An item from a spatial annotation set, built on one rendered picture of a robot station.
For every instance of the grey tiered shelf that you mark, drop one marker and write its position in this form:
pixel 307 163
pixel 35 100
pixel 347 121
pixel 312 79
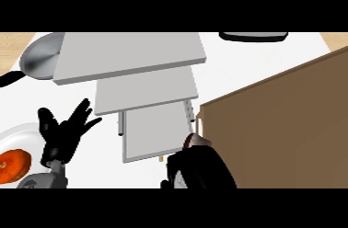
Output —
pixel 136 54

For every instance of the black flat appliance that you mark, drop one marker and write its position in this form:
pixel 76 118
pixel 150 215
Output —
pixel 254 37

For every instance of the orange round fruit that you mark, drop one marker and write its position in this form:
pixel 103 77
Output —
pixel 14 165

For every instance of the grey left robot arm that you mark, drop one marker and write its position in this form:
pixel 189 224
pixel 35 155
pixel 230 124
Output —
pixel 44 181

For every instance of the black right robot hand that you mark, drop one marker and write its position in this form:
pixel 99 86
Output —
pixel 204 170

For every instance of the white plate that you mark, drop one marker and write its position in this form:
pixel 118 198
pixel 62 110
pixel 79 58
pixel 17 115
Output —
pixel 19 136

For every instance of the brown grey can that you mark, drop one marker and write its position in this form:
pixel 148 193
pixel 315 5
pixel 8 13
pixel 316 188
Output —
pixel 198 140

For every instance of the brown wooden cabinet door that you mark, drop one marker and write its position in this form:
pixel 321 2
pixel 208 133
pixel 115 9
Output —
pixel 290 124

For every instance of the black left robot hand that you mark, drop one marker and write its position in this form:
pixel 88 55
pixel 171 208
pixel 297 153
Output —
pixel 62 139

